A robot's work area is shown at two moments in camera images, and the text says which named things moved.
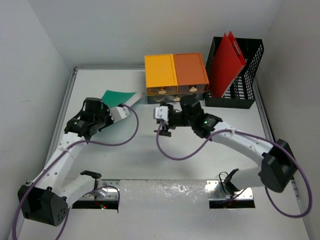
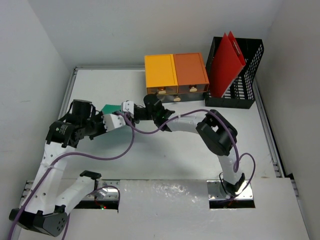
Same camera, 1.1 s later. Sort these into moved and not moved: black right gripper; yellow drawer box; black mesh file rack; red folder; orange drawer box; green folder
Moved: green folder; black right gripper
Not moved: red folder; yellow drawer box; orange drawer box; black mesh file rack
